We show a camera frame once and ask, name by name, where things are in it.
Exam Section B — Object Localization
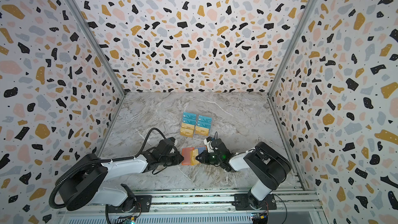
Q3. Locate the orange card holder wallet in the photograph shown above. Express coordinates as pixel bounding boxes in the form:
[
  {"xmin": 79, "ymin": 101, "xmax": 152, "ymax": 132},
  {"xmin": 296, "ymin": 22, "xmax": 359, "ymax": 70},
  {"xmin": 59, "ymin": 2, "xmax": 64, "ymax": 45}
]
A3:
[{"xmin": 181, "ymin": 146, "xmax": 207, "ymax": 166}]

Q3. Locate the gold card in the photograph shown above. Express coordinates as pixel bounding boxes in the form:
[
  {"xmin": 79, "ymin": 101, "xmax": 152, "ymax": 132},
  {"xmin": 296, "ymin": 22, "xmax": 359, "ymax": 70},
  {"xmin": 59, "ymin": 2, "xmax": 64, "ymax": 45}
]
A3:
[
  {"xmin": 181, "ymin": 122, "xmax": 195, "ymax": 131},
  {"xmin": 190, "ymin": 149, "xmax": 200, "ymax": 166},
  {"xmin": 195, "ymin": 125, "xmax": 209, "ymax": 136},
  {"xmin": 180, "ymin": 127, "xmax": 194, "ymax": 138}
]

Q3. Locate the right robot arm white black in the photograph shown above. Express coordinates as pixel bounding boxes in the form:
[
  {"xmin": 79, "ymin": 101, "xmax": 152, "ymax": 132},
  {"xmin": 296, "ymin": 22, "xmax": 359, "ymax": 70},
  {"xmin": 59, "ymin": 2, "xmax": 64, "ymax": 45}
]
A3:
[{"xmin": 195, "ymin": 137, "xmax": 292, "ymax": 211}]

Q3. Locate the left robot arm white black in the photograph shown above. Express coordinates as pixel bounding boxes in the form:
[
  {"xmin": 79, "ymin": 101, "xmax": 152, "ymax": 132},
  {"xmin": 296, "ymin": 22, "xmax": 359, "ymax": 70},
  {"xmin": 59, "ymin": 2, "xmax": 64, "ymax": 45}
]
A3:
[{"xmin": 49, "ymin": 138, "xmax": 184, "ymax": 212}]

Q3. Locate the teal card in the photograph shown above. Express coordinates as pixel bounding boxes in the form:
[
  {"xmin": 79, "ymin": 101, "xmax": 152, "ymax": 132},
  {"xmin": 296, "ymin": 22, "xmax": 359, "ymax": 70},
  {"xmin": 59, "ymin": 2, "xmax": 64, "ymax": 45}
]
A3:
[
  {"xmin": 182, "ymin": 118, "xmax": 196, "ymax": 126},
  {"xmin": 183, "ymin": 112, "xmax": 197, "ymax": 121},
  {"xmin": 197, "ymin": 121, "xmax": 211, "ymax": 130},
  {"xmin": 198, "ymin": 115, "xmax": 212, "ymax": 124}
]

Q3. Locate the teal card back right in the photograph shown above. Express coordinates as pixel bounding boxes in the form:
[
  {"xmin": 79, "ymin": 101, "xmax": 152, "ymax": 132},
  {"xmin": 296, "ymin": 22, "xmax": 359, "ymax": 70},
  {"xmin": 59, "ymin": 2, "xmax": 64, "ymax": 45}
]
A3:
[{"xmin": 198, "ymin": 115, "xmax": 212, "ymax": 124}]

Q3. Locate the teal card back left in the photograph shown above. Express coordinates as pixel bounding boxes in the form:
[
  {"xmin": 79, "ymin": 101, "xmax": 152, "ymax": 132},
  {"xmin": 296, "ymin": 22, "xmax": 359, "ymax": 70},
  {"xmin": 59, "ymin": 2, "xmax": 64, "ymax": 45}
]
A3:
[{"xmin": 183, "ymin": 112, "xmax": 197, "ymax": 121}]

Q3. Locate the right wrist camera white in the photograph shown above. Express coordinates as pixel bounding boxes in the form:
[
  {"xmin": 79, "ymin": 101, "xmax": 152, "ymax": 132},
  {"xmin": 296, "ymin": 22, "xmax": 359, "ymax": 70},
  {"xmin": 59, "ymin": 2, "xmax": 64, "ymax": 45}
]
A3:
[{"xmin": 204, "ymin": 136, "xmax": 214, "ymax": 152}]

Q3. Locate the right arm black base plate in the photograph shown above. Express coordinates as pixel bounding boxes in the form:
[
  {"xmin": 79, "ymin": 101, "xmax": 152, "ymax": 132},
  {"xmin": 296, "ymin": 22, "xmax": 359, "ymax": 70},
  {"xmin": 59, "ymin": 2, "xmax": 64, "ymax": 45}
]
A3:
[{"xmin": 232, "ymin": 193, "xmax": 277, "ymax": 211}]

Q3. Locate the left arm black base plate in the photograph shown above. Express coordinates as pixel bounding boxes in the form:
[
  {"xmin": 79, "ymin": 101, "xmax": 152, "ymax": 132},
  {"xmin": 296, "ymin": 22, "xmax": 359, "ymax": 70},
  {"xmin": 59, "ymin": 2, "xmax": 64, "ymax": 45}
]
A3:
[{"xmin": 107, "ymin": 195, "xmax": 152, "ymax": 215}]

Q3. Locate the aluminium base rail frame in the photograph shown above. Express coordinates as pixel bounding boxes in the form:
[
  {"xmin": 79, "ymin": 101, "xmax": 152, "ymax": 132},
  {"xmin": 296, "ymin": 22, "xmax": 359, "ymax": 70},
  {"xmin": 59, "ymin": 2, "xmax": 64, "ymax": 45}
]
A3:
[{"xmin": 55, "ymin": 187, "xmax": 328, "ymax": 224}]

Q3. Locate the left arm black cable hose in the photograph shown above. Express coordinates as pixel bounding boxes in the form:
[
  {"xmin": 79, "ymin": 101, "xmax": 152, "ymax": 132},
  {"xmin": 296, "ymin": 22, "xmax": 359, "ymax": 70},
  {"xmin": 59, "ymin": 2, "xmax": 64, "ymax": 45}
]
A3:
[{"xmin": 49, "ymin": 127, "xmax": 170, "ymax": 209}]

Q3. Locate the right aluminium corner post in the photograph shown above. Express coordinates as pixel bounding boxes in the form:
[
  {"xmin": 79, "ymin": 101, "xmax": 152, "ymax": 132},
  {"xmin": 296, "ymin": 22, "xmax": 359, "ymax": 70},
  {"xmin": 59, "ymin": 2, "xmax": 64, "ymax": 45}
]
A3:
[{"xmin": 267, "ymin": 0, "xmax": 318, "ymax": 97}]

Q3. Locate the aluminium corner post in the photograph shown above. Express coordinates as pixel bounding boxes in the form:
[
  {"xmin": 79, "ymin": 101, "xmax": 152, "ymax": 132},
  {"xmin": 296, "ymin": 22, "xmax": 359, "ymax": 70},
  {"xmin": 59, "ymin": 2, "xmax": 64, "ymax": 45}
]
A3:
[
  {"xmin": 64, "ymin": 0, "xmax": 126, "ymax": 97},
  {"xmin": 267, "ymin": 0, "xmax": 318, "ymax": 97}
]

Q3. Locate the left aluminium corner post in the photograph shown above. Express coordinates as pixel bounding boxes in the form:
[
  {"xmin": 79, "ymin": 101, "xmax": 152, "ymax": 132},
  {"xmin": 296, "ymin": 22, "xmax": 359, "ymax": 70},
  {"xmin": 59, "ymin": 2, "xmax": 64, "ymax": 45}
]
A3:
[{"xmin": 64, "ymin": 0, "xmax": 126, "ymax": 97}]

